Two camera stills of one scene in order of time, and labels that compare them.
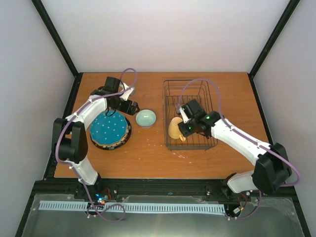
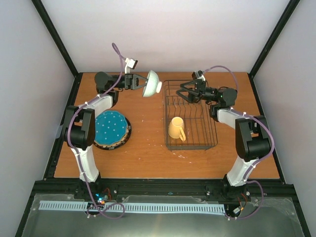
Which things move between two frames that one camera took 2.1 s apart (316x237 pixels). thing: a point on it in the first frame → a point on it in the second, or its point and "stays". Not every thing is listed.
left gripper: (132, 111) → (131, 80)
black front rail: (213, 189) stays
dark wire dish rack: (177, 93) stays
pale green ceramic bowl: (145, 118) → (153, 85)
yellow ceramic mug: (174, 131) stays
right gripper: (185, 132) → (199, 88)
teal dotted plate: (107, 130) stays
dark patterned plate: (115, 145) stays
